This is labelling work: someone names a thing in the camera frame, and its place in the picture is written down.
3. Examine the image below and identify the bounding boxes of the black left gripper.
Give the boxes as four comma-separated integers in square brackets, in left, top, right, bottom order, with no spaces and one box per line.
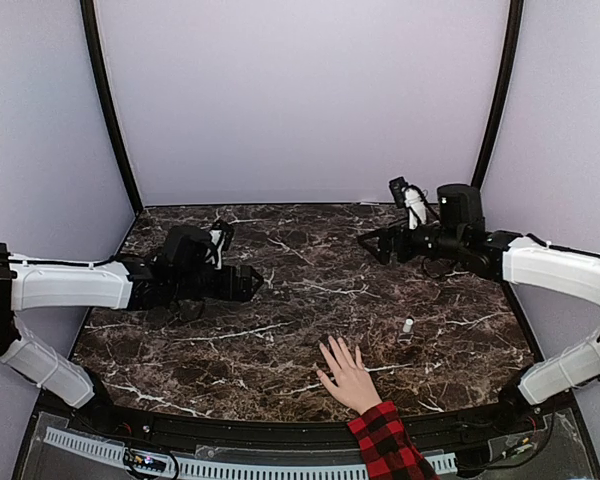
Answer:
[173,264,263,302]

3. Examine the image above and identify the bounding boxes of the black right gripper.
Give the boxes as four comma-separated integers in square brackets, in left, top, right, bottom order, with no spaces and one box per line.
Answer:
[359,215,466,264]

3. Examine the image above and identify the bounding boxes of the purple nail polish bottle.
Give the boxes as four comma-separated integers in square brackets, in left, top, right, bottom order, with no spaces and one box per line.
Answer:
[402,317,415,336]

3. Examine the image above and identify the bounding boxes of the red plaid sleeve forearm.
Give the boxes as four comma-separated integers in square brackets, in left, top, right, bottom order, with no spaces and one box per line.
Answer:
[347,401,439,480]

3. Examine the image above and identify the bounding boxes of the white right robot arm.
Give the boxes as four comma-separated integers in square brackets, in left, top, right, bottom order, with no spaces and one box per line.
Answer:
[358,178,600,434]

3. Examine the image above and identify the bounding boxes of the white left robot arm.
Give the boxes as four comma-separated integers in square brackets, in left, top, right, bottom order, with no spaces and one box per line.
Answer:
[0,221,264,436]

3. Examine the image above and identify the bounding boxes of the person's bare hand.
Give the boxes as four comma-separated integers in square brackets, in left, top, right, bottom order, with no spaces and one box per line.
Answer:
[316,336,382,415]

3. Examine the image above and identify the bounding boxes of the small green circuit board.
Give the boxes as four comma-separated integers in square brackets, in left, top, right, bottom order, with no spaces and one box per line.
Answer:
[122,449,174,478]

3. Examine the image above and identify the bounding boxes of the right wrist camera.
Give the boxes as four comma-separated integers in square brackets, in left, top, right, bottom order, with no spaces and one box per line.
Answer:
[389,177,427,230]

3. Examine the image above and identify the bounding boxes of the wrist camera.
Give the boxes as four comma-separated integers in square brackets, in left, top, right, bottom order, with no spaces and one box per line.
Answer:
[389,177,427,230]
[207,220,235,270]

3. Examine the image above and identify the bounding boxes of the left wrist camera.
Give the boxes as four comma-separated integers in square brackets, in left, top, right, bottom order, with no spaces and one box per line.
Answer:
[207,220,235,270]

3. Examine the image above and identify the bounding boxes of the grey slotted cable duct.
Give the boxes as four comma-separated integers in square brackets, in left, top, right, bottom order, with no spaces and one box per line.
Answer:
[43,426,459,479]

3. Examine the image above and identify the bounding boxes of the black right frame post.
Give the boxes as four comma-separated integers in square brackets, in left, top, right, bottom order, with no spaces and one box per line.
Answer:
[471,0,524,189]

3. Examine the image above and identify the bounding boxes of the black frame post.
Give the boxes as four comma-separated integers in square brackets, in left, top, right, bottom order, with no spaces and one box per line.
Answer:
[79,0,144,216]
[471,0,524,189]

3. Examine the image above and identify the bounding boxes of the black left frame post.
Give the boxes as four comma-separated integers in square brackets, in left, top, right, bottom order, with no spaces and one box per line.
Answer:
[79,0,144,216]

